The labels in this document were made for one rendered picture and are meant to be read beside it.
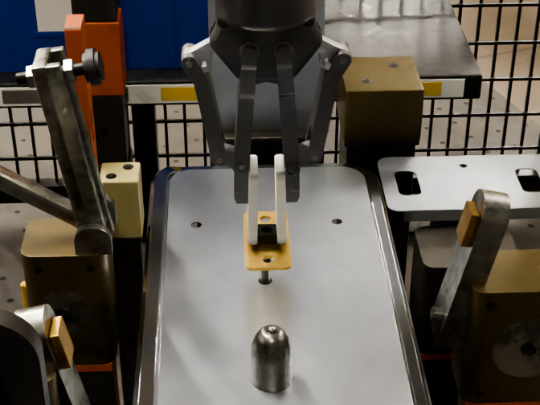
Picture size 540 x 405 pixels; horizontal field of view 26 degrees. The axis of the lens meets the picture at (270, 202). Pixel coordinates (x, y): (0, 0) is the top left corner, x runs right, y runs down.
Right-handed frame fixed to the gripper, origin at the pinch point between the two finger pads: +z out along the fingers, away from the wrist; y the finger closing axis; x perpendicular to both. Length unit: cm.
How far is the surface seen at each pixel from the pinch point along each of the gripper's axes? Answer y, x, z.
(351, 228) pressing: 8.1, 7.7, 8.3
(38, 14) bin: -22.7, 35.3, -1.6
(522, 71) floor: 88, 241, 108
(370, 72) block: 11.9, 27.5, 2.3
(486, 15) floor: 85, 283, 108
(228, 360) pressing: -3.4, -10.3, 8.2
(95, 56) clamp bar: -12.8, -0.4, -13.4
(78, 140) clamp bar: -14.6, -1.8, -7.0
